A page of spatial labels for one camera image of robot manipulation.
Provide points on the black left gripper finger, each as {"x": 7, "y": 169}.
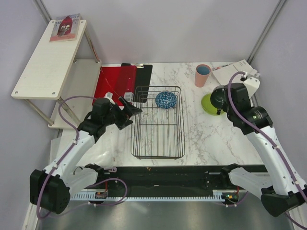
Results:
{"x": 124, "y": 102}
{"x": 131, "y": 110}

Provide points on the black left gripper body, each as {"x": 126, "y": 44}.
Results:
{"x": 113, "y": 117}

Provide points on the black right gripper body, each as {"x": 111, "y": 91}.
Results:
{"x": 229, "y": 111}

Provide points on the black wire dish rack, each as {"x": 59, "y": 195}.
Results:
{"x": 158, "y": 133}

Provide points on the blue patterned ceramic bowl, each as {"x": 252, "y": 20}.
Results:
{"x": 166, "y": 100}

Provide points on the dark green ceramic mug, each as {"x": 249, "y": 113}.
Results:
{"x": 217, "y": 99}

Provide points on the lime green plastic plate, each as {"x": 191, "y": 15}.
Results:
{"x": 208, "y": 107}

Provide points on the pink plastic cup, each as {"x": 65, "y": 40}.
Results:
{"x": 200, "y": 80}

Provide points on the light blue plastic cup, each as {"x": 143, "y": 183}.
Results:
{"x": 203, "y": 70}

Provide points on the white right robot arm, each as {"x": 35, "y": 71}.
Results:
{"x": 284, "y": 190}

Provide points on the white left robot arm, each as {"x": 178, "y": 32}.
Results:
{"x": 52, "y": 187}

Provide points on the red transparent plastic folder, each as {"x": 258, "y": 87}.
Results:
{"x": 119, "y": 81}

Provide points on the black clipboard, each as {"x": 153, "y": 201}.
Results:
{"x": 142, "y": 82}

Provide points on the white spiral notebook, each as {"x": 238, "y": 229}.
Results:
{"x": 223, "y": 73}

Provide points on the white two-tier shelf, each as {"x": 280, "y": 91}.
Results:
{"x": 54, "y": 73}

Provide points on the red illustrated book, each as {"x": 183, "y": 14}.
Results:
{"x": 65, "y": 28}

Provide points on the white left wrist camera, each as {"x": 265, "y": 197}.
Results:
{"x": 109, "y": 96}

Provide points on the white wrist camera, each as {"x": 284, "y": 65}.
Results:
{"x": 251, "y": 82}
{"x": 109, "y": 96}

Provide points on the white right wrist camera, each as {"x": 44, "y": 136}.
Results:
{"x": 251, "y": 82}

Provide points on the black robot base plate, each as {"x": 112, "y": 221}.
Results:
{"x": 164, "y": 180}

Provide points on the light blue cable duct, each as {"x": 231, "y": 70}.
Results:
{"x": 93, "y": 195}

